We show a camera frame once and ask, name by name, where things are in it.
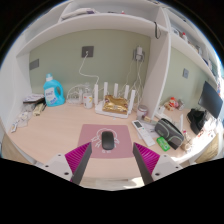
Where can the small white bottle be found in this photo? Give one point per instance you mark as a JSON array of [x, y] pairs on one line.
[[88, 100]]

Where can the wide grey wall plate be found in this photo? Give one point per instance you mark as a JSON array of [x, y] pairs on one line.
[[34, 64]]

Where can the gold foil packet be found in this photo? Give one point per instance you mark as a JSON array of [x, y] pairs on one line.
[[115, 105]]

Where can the black computer monitor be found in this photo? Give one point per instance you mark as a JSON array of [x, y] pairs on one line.
[[210, 100]]

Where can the white remote control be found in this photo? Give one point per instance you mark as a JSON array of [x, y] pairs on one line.
[[143, 132]]

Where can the small white jar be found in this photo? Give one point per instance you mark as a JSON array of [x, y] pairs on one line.
[[142, 112]]

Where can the blue detergent bottle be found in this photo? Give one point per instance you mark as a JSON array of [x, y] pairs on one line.
[[53, 93]]

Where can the square grey wall socket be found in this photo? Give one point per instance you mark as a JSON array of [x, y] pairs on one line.
[[87, 51]]

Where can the white router with antennas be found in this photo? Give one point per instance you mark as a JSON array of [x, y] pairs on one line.
[[100, 108]]

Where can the white wall shelf unit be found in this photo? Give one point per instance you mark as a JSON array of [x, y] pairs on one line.
[[100, 21]]

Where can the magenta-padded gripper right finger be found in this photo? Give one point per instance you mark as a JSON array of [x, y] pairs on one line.
[[148, 158]]

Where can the green flat packet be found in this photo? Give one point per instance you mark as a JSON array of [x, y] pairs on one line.
[[163, 144]]

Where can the large silver foil packet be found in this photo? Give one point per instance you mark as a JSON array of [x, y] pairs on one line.
[[28, 107]]

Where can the grey zip pouch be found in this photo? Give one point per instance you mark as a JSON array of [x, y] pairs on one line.
[[169, 131]]

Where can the black bag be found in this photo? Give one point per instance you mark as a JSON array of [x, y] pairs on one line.
[[196, 120]]

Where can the white wall charger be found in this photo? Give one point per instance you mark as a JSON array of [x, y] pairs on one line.
[[139, 53]]

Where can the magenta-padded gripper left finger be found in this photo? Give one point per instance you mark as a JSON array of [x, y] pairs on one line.
[[77, 156]]

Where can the small grey wall plate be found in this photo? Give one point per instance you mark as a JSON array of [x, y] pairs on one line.
[[185, 73]]

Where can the red toy figure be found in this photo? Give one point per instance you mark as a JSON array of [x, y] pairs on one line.
[[172, 103]]

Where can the black computer mouse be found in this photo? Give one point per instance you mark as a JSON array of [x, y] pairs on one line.
[[108, 140]]

